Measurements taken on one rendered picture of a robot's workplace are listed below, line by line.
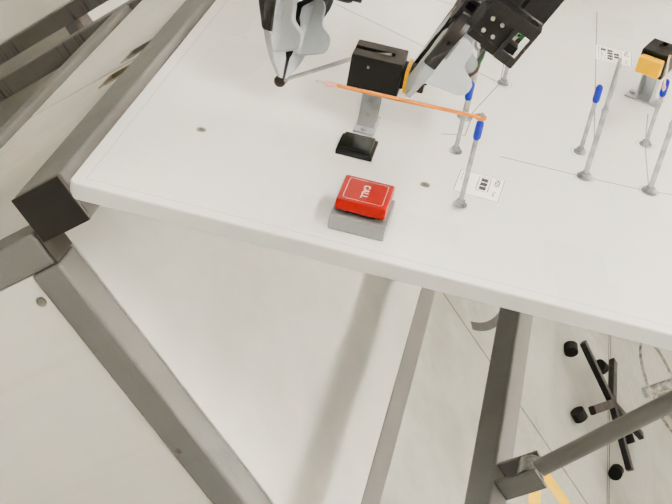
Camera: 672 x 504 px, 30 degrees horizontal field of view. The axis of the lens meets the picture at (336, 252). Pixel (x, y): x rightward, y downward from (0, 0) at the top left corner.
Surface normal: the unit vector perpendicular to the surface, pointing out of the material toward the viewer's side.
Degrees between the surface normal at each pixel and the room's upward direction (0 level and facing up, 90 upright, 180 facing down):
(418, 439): 0
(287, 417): 0
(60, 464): 90
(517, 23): 90
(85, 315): 90
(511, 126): 49
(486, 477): 90
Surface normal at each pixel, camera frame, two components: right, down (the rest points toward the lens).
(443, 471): 0.83, -0.36
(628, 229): 0.15, -0.82
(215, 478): -0.21, 0.52
